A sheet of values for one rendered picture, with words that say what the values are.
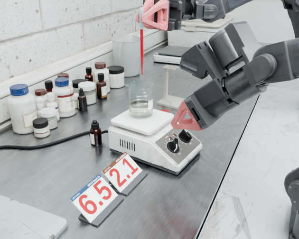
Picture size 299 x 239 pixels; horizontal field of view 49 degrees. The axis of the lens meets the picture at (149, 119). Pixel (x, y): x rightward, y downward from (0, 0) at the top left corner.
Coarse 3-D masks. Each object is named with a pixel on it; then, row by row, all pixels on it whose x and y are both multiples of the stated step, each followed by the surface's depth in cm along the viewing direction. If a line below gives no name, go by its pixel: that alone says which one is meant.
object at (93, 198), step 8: (96, 184) 65; (104, 184) 66; (88, 192) 63; (96, 192) 64; (104, 192) 65; (112, 192) 66; (80, 200) 61; (88, 200) 62; (96, 200) 63; (104, 200) 64; (80, 208) 60; (88, 208) 61; (96, 208) 62; (88, 216) 60
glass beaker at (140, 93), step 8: (128, 88) 78; (136, 88) 82; (144, 88) 82; (152, 88) 78; (128, 96) 80; (136, 96) 77; (144, 96) 77; (152, 96) 79; (136, 104) 78; (144, 104) 78; (152, 104) 80; (136, 112) 79; (144, 112) 79; (152, 112) 81
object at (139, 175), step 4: (132, 160) 75; (136, 164) 75; (140, 172) 74; (144, 172) 74; (132, 176) 72; (136, 176) 73; (140, 176) 73; (144, 176) 73; (132, 180) 71; (136, 180) 71; (140, 180) 72; (112, 184) 70; (124, 184) 69; (128, 184) 70; (132, 184) 70; (136, 184) 70; (112, 188) 69; (116, 188) 68; (124, 188) 69; (128, 188) 69; (132, 188) 69; (120, 192) 68; (124, 192) 68; (128, 192) 68
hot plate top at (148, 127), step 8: (128, 112) 83; (160, 112) 83; (112, 120) 79; (120, 120) 79; (128, 120) 79; (136, 120) 79; (144, 120) 79; (152, 120) 79; (160, 120) 79; (168, 120) 80; (128, 128) 77; (136, 128) 76; (144, 128) 76; (152, 128) 76
